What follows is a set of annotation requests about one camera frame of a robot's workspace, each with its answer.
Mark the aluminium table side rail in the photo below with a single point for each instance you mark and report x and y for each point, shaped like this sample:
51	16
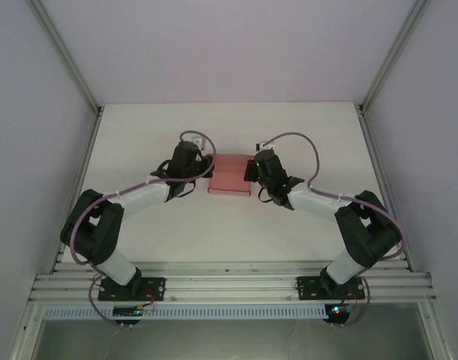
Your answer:
76	187
382	180

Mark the aluminium mounting rail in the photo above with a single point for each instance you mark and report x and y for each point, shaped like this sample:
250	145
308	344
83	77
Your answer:
228	281

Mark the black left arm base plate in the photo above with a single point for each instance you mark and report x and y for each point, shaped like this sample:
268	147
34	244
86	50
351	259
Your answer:
153	288

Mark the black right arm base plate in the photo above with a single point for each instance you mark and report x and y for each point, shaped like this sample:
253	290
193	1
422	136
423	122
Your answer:
307	288

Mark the aluminium frame post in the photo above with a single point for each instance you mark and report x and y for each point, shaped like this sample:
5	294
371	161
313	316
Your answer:
393	56
63	56

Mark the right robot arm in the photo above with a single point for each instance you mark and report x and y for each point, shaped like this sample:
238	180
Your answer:
367	232

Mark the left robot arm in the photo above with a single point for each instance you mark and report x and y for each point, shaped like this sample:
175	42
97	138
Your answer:
101	232

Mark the pink cloth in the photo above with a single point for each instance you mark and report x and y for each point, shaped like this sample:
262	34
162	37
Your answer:
228	180

